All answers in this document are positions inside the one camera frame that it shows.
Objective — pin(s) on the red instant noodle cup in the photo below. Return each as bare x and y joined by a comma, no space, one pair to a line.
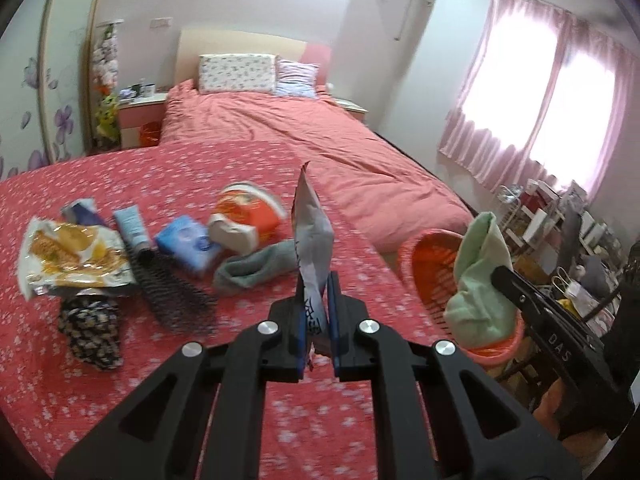
250,210

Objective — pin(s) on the wardrobe with purple flowers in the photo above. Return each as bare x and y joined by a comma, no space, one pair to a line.
55,110

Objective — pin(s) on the pink curtain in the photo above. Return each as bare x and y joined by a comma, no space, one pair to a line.
480,125

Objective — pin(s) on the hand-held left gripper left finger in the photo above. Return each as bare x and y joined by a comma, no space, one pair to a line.
300,325

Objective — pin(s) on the dark floral cloth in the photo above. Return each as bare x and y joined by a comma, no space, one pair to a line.
92,332

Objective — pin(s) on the yellow snack bag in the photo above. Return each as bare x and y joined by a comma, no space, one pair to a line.
75,255

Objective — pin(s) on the white mug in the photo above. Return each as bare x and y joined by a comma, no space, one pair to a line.
148,89

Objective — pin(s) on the pink nightstand with mug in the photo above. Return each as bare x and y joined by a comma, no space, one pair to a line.
135,115

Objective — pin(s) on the dark wooden chair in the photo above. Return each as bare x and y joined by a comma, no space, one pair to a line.
515,375

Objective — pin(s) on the cream bed headboard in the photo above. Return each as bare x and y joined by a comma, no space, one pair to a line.
225,42

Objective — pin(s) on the white storage trolley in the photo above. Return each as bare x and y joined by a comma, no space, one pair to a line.
537,230

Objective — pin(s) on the beige cloth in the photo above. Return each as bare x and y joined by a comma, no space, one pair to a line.
232,237

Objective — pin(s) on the light blue tube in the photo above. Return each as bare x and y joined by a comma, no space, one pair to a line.
131,227

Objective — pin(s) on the grey sock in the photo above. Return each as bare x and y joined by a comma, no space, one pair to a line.
250,267

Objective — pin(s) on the striped pink pillow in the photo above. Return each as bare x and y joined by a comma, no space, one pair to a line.
297,79

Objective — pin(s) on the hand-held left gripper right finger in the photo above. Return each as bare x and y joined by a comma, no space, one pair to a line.
334,332

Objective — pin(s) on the blue tissue packet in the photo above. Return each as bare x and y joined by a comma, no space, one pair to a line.
187,242

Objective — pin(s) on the silver snack wrapper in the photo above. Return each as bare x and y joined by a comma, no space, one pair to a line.
312,230

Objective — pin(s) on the light green cloth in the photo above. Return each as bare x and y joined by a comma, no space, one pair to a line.
480,270

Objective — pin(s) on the stuffed toys pile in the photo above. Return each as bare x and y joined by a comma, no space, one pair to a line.
106,70

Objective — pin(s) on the orange plastic basket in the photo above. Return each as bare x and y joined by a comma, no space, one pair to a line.
430,265

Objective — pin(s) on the white floral pillow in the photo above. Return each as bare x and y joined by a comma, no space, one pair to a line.
235,74

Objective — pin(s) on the purple packet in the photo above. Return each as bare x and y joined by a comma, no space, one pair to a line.
85,212

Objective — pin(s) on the black mesh office chair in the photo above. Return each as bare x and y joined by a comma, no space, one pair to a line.
572,240

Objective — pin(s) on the bed with pink duvet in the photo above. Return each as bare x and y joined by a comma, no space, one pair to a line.
325,150

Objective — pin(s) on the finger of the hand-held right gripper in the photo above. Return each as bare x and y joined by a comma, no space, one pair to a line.
520,292

